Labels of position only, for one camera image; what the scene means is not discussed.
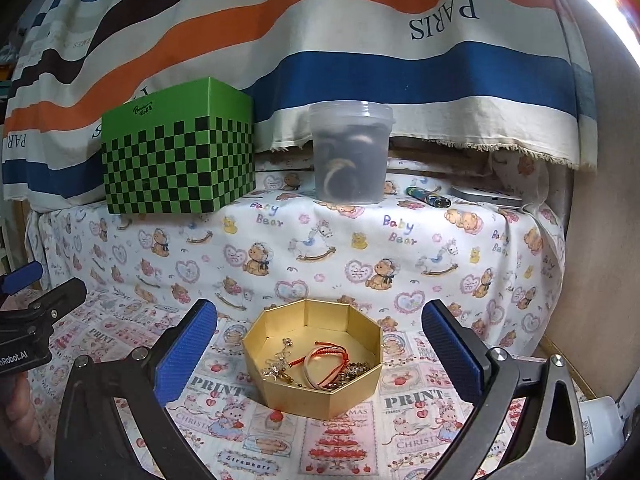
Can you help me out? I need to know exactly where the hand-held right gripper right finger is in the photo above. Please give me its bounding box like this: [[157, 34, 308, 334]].
[[421, 299, 587, 480]]

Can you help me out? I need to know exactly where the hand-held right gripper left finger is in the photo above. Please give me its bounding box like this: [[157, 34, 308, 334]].
[[54, 298, 219, 480]]

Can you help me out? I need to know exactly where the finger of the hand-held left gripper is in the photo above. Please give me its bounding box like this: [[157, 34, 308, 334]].
[[0, 261, 45, 296], [27, 277, 87, 332]]

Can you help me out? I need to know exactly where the silver chain with charms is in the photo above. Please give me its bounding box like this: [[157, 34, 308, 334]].
[[260, 338, 301, 378]]

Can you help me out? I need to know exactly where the silver beaded charm bracelet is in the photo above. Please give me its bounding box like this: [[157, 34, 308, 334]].
[[327, 360, 373, 386]]

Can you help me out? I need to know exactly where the silver bangle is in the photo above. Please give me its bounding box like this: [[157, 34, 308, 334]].
[[301, 349, 351, 392]]

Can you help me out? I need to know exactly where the gold octagonal box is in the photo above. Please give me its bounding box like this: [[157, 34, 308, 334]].
[[242, 298, 385, 421]]

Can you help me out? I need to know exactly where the person's left hand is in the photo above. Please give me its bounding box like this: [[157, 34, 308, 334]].
[[0, 367, 55, 466]]

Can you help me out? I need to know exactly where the bear print cloth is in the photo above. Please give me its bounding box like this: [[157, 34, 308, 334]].
[[25, 152, 571, 356]]

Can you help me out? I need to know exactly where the colourful lighter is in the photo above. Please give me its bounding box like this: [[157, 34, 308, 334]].
[[405, 186, 452, 208]]

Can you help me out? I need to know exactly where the silver phone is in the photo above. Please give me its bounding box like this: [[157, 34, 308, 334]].
[[450, 184, 523, 209]]

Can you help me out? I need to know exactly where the white box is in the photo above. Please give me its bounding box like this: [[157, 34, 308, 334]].
[[579, 396, 632, 473]]

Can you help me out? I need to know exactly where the green black checkered box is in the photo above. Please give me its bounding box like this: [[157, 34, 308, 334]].
[[101, 76, 257, 216]]

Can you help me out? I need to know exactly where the clear plastic tub with lid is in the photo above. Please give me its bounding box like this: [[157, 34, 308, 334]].
[[307, 101, 396, 206]]

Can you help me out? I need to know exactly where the striped cloth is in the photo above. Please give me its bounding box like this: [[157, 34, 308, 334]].
[[0, 0, 601, 206]]

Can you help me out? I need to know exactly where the red cord bracelet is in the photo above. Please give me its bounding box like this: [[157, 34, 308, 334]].
[[295, 341, 352, 386]]

